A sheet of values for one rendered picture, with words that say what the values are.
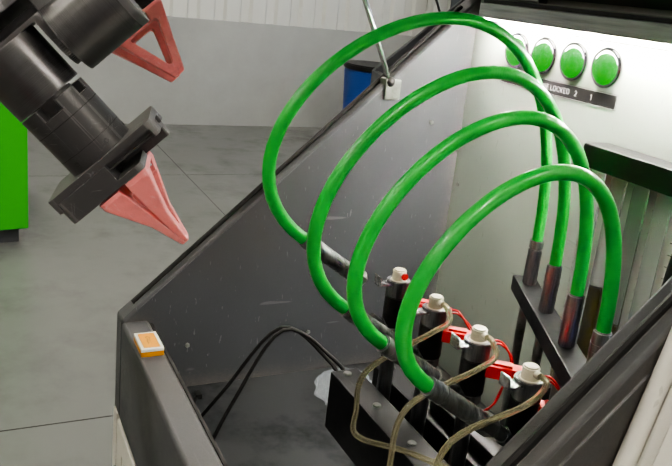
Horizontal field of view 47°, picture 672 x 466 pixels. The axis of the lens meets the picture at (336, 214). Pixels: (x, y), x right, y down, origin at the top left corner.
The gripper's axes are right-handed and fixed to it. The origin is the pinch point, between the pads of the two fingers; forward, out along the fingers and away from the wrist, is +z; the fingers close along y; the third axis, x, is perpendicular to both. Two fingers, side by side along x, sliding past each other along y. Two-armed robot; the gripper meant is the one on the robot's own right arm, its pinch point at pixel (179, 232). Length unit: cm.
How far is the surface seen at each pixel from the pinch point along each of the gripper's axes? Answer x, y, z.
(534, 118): 3.1, 30.6, 13.7
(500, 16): 46, 45, 17
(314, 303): 50, -4, 36
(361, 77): 614, 73, 153
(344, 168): 7.1, 14.1, 7.2
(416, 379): -8.3, 7.8, 20.2
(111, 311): 251, -104, 72
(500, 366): 1.8, 13.7, 32.0
